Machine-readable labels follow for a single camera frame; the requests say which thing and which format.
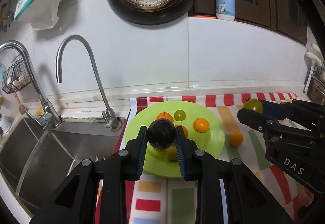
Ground black wire basket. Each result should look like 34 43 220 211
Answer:
1 55 32 94

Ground stainless steel sink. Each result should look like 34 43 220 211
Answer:
0 116 122 214

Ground striped colourful table mat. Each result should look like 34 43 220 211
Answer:
96 93 325 224

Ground large chrome pull-down faucet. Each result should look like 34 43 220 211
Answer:
0 40 62 130

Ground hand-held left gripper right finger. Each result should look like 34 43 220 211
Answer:
175 125 294 224

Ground small orange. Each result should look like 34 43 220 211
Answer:
230 132 244 147
175 125 189 139

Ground large orange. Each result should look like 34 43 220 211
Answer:
193 118 210 133
156 112 173 123

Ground green plate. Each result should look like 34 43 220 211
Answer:
125 101 225 179

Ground slim gooseneck faucet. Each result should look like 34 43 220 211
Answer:
56 35 122 131

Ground small white cup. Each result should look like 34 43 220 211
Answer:
0 115 12 133

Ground garlic bulbs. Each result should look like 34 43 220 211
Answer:
6 74 29 87

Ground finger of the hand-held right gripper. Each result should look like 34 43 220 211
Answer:
261 99 325 133
237 109 318 143

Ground tan round fruit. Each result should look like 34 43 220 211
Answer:
166 146 179 162

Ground yellow wall hooks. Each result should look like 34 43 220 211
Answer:
0 0 16 33

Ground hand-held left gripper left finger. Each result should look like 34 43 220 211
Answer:
29 125 148 224

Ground dark plum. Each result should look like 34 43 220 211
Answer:
148 119 176 151

